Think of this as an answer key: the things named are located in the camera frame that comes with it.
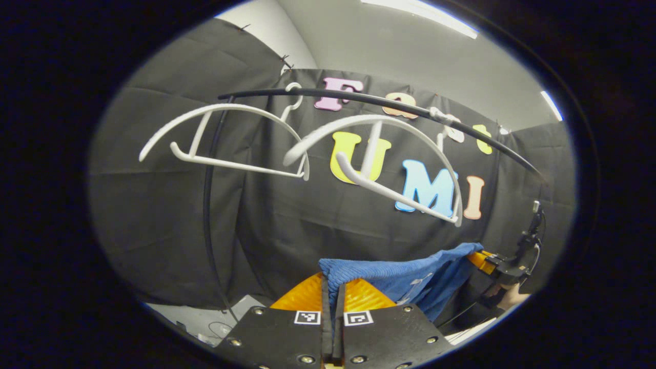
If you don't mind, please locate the white paper sheet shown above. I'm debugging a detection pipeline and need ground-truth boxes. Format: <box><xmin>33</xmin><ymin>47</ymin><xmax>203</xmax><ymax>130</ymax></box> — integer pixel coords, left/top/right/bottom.
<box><xmin>445</xmin><ymin>317</ymin><xmax>499</xmax><ymax>345</ymax></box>

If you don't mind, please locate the blue corduroy jacket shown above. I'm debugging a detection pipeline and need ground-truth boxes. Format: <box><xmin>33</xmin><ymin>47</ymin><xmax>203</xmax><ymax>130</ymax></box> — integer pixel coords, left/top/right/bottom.
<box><xmin>319</xmin><ymin>242</ymin><xmax>485</xmax><ymax>322</ymax></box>

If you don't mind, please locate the white plastic hanger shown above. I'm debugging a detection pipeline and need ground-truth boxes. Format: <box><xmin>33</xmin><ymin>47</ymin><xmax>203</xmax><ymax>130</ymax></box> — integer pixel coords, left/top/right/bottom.
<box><xmin>283</xmin><ymin>107</ymin><xmax>464</xmax><ymax>228</ymax></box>
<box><xmin>139</xmin><ymin>82</ymin><xmax>311</xmax><ymax>181</ymax></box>

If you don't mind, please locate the black backdrop cloth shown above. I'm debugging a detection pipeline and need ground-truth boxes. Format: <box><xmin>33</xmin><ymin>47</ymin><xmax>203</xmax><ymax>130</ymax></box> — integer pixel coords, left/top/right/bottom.
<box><xmin>87</xmin><ymin>18</ymin><xmax>577</xmax><ymax>329</ymax></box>

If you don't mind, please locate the black clothes rack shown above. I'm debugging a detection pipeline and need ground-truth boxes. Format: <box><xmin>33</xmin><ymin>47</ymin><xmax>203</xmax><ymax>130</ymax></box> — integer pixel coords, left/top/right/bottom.
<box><xmin>202</xmin><ymin>87</ymin><xmax>546</xmax><ymax>313</ymax></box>

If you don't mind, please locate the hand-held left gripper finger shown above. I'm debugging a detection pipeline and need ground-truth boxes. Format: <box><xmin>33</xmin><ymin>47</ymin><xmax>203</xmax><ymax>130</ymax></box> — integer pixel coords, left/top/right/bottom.
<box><xmin>214</xmin><ymin>272</ymin><xmax>331</xmax><ymax>369</ymax></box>
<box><xmin>332</xmin><ymin>278</ymin><xmax>454</xmax><ymax>369</ymax></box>

